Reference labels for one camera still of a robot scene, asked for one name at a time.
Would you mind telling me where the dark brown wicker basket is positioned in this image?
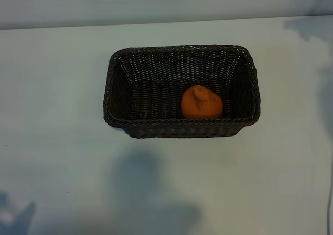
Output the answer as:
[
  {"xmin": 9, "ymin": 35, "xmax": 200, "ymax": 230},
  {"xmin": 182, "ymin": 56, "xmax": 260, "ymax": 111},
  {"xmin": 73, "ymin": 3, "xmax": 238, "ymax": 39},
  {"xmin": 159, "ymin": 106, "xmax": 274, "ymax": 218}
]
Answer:
[{"xmin": 103, "ymin": 44, "xmax": 261, "ymax": 139}]

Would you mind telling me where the orange fruit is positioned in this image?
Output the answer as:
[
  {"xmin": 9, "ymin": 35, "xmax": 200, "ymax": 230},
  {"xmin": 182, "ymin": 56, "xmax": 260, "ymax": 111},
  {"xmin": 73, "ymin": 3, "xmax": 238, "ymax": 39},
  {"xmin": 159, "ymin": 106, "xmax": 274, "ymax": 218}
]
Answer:
[{"xmin": 181, "ymin": 85, "xmax": 224, "ymax": 120}]

